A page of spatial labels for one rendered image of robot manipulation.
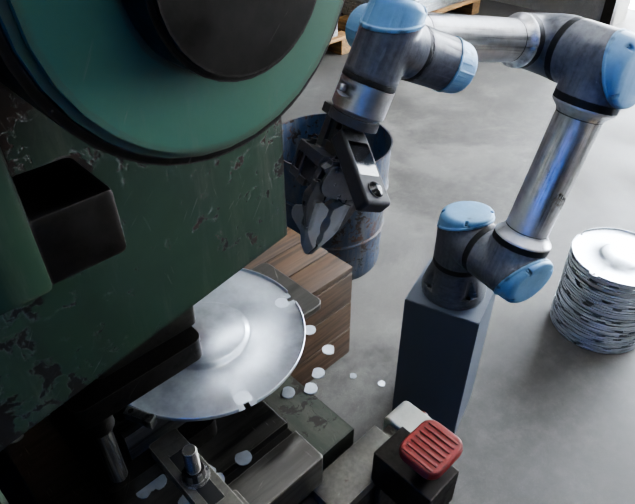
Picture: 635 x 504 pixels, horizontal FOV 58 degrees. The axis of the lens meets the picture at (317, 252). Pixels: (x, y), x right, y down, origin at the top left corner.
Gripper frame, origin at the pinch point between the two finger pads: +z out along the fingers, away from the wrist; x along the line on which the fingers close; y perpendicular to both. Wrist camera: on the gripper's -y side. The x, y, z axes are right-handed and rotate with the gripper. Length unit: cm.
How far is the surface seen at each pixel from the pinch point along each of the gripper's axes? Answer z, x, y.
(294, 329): 10.4, 2.4, -5.4
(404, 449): 11.2, -0.5, -28.2
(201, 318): 14.1, 12.6, 2.9
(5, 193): -22, 47, -33
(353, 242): 39, -82, 72
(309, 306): 8.8, -1.7, -2.3
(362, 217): 29, -81, 71
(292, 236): 35, -50, 66
